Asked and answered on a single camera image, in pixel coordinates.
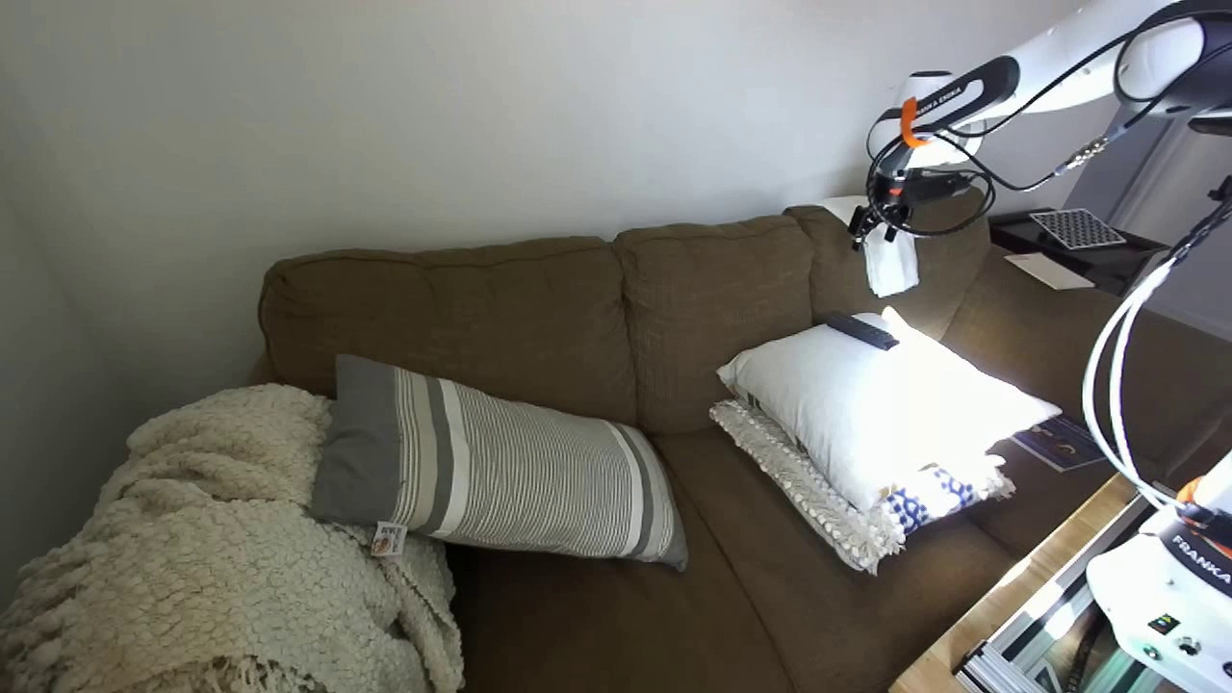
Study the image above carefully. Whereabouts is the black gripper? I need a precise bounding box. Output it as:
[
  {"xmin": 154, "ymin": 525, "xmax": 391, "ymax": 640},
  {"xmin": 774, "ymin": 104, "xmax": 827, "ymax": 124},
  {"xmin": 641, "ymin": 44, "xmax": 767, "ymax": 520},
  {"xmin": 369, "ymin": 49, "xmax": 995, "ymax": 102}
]
[{"xmin": 846, "ymin": 162, "xmax": 927, "ymax": 252}]

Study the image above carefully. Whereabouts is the white cloth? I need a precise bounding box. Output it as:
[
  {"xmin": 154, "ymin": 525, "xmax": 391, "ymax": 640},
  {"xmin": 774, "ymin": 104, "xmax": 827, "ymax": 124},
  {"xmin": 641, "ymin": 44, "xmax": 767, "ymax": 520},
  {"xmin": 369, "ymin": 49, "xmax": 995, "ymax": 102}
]
[{"xmin": 824, "ymin": 190, "xmax": 927, "ymax": 303}]

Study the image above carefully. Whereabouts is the black remote control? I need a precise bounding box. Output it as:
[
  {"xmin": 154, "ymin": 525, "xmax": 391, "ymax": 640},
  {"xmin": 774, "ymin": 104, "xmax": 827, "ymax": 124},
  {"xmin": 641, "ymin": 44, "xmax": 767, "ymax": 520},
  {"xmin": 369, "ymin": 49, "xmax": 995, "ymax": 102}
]
[{"xmin": 819, "ymin": 307, "xmax": 905, "ymax": 356}]

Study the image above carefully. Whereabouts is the white pillow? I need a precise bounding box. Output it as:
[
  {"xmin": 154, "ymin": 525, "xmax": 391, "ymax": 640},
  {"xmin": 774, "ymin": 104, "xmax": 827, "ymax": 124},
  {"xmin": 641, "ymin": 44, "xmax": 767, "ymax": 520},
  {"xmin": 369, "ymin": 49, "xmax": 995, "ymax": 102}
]
[{"xmin": 716, "ymin": 303, "xmax": 1067, "ymax": 518}]

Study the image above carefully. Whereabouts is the lace trimmed blue patterned pillow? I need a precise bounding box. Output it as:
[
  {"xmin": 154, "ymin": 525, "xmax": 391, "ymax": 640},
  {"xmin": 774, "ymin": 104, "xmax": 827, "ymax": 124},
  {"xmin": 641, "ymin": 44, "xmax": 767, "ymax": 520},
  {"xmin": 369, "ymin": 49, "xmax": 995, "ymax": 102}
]
[{"xmin": 706, "ymin": 398, "xmax": 1022, "ymax": 578}]

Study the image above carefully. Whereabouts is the grey striped pillow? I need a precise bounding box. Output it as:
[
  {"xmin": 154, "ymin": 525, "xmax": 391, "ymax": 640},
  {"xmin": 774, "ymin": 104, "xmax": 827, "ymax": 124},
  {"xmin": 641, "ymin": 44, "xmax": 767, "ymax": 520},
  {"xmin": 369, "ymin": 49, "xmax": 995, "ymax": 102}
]
[{"xmin": 303, "ymin": 350, "xmax": 693, "ymax": 575}]

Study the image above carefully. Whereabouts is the white paper sheet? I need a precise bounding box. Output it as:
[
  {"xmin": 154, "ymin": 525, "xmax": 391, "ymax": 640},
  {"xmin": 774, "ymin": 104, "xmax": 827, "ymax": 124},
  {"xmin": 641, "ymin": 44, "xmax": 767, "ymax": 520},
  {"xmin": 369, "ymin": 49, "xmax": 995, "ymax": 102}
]
[{"xmin": 1000, "ymin": 252, "xmax": 1099, "ymax": 298}]

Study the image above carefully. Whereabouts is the checkerboard pattern board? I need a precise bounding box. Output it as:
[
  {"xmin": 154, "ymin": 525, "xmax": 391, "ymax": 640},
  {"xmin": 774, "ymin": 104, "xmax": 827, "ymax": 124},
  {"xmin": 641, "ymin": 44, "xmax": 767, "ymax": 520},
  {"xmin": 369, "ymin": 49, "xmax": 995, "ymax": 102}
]
[{"xmin": 1030, "ymin": 206, "xmax": 1132, "ymax": 255}]

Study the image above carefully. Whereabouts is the dark wooden side table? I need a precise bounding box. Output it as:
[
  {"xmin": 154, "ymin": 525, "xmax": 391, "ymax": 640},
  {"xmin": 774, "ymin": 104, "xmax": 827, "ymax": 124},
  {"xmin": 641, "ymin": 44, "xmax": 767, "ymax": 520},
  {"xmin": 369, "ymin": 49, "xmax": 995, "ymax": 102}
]
[{"xmin": 987, "ymin": 206, "xmax": 1176, "ymax": 302}]

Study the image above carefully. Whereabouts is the dark blue book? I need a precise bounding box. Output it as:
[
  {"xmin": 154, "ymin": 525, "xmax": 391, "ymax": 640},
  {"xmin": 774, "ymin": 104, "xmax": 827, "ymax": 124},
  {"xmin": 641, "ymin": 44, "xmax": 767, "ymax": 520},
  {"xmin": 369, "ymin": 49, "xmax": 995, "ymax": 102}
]
[{"xmin": 1004, "ymin": 412, "xmax": 1108, "ymax": 479}]

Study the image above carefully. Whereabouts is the brown fabric sofa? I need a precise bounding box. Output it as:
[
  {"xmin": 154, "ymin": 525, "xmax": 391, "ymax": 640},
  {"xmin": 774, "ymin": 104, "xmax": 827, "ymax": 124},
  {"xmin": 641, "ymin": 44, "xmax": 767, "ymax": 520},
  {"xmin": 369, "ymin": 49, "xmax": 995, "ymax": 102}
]
[{"xmin": 251, "ymin": 190, "xmax": 1232, "ymax": 693}]

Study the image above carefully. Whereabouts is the wooden robot table board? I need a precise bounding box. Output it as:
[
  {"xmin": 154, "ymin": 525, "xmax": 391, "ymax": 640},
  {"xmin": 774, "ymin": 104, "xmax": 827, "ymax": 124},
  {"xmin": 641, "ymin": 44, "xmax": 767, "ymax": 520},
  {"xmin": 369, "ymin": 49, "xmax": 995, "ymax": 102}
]
[{"xmin": 888, "ymin": 468, "xmax": 1176, "ymax": 693}]

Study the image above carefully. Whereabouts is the cream knitted blanket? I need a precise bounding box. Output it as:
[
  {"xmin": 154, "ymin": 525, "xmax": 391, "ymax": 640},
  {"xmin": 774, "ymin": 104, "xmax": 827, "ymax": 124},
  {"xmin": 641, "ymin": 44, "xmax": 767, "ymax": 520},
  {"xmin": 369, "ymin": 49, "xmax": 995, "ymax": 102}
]
[{"xmin": 0, "ymin": 382, "xmax": 471, "ymax": 693}]

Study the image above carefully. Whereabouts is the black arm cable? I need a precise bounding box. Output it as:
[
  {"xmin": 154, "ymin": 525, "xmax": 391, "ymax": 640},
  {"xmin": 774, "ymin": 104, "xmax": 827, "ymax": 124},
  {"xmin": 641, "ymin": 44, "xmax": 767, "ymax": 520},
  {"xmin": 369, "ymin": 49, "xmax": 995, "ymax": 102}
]
[{"xmin": 863, "ymin": 3, "xmax": 1232, "ymax": 243}]

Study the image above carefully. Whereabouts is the white cable bundle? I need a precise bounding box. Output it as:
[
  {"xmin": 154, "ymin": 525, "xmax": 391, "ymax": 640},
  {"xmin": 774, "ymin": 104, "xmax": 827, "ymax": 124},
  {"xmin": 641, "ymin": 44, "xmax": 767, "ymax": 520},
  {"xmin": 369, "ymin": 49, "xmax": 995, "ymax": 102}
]
[{"xmin": 1080, "ymin": 199, "xmax": 1232, "ymax": 520}]

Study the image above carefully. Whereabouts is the aluminium mounting frame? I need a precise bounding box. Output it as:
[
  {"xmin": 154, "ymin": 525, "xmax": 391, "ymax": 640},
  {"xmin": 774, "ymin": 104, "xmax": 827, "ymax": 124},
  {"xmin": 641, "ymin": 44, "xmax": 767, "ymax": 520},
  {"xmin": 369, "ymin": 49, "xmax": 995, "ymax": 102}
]
[{"xmin": 959, "ymin": 487, "xmax": 1178, "ymax": 693}]

